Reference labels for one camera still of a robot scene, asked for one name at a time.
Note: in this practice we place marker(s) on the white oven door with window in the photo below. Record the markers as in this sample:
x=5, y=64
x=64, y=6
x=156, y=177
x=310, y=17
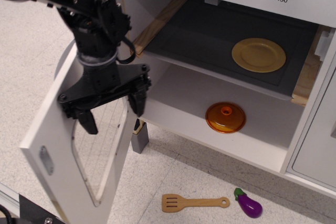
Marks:
x=79, y=171

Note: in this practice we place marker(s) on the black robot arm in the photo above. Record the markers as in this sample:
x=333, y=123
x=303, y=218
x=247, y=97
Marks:
x=99, y=27

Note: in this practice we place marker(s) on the purple toy eggplant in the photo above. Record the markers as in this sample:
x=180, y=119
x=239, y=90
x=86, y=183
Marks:
x=250, y=207

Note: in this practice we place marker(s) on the white toy kitchen cabinet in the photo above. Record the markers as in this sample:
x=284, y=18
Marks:
x=180, y=96

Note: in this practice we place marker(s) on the wooden slotted spatula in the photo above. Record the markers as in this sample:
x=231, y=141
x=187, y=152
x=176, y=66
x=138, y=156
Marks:
x=174, y=203

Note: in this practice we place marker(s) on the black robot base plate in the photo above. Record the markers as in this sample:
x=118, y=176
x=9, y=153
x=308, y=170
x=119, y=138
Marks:
x=29, y=212

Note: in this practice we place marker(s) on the orange pot lid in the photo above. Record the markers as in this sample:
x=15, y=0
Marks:
x=225, y=117

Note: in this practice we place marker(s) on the yellow plastic plate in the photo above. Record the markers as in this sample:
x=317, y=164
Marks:
x=259, y=55

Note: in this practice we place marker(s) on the grey cabinet foot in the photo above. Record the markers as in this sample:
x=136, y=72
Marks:
x=140, y=137

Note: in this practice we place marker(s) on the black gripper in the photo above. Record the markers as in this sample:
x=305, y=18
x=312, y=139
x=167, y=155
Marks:
x=100, y=85

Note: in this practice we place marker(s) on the white cupboard door right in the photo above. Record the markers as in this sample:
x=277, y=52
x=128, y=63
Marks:
x=314, y=156

